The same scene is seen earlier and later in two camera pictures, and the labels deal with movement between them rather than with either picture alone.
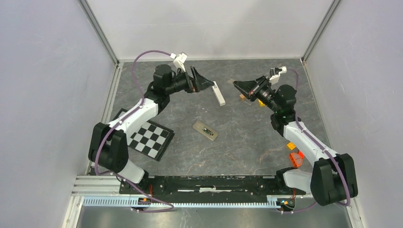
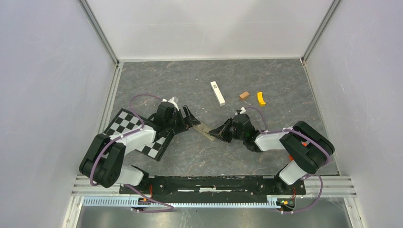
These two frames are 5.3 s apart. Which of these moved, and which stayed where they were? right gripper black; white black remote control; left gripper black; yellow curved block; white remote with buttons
Moved: left gripper black; right gripper black
Stayed: white black remote control; white remote with buttons; yellow curved block
